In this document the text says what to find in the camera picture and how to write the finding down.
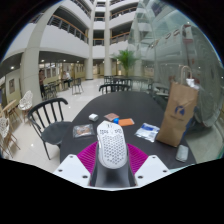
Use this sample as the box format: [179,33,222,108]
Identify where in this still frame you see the brown flat packet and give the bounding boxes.
[103,112,120,122]

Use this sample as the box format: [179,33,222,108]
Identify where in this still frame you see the black spindle-back chair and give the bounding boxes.
[27,97,73,161]

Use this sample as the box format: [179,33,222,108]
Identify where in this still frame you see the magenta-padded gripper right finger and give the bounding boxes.
[126,143,173,188]

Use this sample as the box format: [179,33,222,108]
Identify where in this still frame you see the potted palm plant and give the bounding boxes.
[112,49,139,78]

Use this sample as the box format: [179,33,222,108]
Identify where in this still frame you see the orange flat packet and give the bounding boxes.
[118,117,135,128]

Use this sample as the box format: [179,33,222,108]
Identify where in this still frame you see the white perforated computer mouse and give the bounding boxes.
[96,120,129,170]

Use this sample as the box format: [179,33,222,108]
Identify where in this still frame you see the grey pouch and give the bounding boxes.
[175,144,190,163]

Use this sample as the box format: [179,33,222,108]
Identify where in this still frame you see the white and blue plastic packet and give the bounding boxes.
[134,122,161,143]

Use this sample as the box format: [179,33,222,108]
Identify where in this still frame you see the large white rocket model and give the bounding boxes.
[133,0,223,128]

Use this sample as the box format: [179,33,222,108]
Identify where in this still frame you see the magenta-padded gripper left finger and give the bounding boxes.
[52,141,101,188]

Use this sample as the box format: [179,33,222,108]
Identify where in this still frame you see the person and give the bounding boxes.
[38,69,48,99]
[61,70,74,89]

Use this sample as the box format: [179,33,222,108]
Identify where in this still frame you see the group of black chairs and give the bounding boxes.
[43,77,85,99]

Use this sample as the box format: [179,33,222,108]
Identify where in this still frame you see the white lattice chair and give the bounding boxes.
[18,89,34,123]

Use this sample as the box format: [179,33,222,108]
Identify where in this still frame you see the brown paper bag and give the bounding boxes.
[155,65,200,148]

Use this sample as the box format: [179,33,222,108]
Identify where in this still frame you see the small white box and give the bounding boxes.
[88,113,100,122]

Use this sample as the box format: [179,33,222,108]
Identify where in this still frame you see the clear bag with cookie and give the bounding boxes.
[72,123,96,139]

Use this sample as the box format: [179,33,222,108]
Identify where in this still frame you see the black chair behind table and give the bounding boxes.
[98,83,133,95]

